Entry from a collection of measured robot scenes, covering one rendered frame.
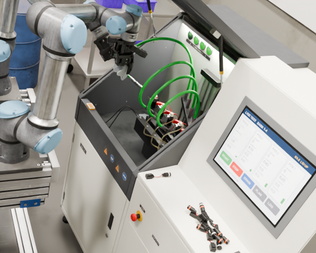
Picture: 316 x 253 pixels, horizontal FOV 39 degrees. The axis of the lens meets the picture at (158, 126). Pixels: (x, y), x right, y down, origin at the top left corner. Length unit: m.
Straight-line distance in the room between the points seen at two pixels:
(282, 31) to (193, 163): 2.21
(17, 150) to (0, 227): 0.97
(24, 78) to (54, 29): 2.66
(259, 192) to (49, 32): 0.99
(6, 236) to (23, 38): 1.87
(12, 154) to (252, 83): 1.01
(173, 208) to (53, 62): 0.78
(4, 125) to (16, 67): 2.33
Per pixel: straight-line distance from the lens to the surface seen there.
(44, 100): 1.63
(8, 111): 1.74
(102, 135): 2.27
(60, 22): 1.52
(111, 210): 2.33
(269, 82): 1.81
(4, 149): 1.83
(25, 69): 4.12
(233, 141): 1.88
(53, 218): 3.07
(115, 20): 1.85
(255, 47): 2.24
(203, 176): 1.99
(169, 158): 2.05
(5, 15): 2.24
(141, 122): 2.33
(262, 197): 1.79
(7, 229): 2.72
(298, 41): 3.86
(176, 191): 1.97
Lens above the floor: 2.25
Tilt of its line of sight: 33 degrees down
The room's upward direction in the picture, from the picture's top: 16 degrees clockwise
